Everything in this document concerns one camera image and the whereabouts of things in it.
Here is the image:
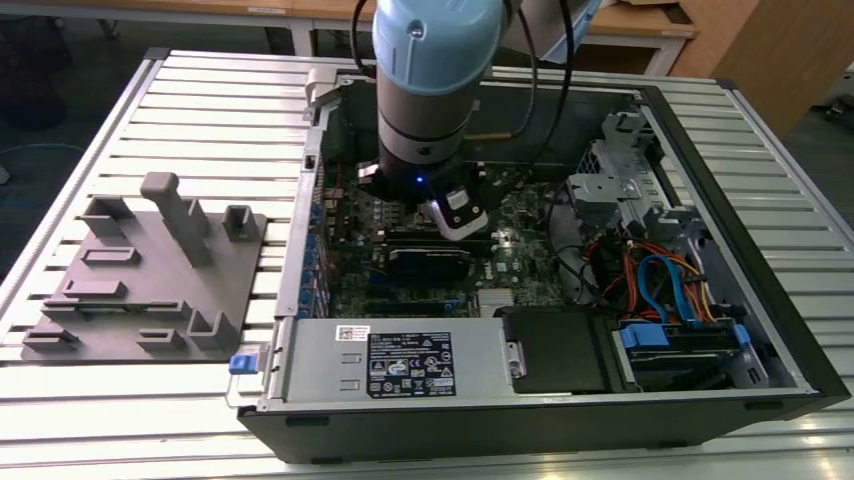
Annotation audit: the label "CPU socket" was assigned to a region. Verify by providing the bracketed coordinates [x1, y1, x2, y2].
[407, 199, 445, 234]

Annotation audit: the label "black graphics card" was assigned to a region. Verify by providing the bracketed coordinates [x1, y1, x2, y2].
[384, 246, 476, 287]

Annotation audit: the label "green motherboard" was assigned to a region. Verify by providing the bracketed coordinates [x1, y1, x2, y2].
[317, 158, 592, 321]

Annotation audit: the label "silver chipset heatsink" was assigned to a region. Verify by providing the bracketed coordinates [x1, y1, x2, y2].
[476, 288, 520, 307]

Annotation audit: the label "silver drive cage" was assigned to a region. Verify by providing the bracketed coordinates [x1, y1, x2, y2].
[564, 112, 712, 251]

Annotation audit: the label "silver power supply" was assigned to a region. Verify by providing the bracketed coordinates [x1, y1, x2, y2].
[256, 317, 528, 404]

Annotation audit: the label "black plastic shroud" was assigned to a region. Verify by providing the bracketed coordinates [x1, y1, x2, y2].
[496, 305, 625, 396]

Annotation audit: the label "grey parts rack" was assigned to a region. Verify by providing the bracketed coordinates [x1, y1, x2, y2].
[18, 172, 269, 364]

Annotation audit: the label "hard disk in blue carrier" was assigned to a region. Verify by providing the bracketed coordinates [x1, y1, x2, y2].
[616, 322, 746, 394]

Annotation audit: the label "black PC case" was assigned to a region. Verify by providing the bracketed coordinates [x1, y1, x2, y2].
[225, 67, 852, 465]

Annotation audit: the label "black office chair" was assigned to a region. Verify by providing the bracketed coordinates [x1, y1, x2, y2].
[0, 14, 76, 132]

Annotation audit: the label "wooden cabinet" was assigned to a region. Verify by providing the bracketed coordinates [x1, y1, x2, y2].
[686, 0, 854, 139]

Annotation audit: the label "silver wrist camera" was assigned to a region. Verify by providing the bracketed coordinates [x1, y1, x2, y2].
[425, 187, 489, 242]

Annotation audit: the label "grey case release handle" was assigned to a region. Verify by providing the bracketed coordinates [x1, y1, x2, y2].
[303, 67, 343, 121]

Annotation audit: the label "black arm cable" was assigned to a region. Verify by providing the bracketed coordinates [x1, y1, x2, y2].
[529, 0, 576, 167]

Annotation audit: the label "blue data wire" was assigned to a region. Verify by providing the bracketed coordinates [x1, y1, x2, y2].
[636, 254, 703, 329]

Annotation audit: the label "wooden desk white frame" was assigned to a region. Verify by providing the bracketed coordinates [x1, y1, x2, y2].
[0, 0, 315, 56]
[292, 0, 700, 76]

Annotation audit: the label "orange power wires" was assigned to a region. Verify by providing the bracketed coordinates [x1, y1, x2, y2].
[619, 239, 726, 324]

